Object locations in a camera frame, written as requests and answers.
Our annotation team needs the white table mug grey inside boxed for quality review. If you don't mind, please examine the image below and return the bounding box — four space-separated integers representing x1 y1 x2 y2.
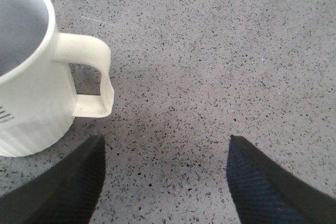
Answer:
1 0 114 157

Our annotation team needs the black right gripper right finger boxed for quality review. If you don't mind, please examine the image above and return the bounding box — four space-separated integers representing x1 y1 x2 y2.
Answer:
226 135 335 223

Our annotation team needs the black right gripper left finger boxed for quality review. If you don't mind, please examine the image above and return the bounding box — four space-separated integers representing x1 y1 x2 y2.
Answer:
1 135 106 223

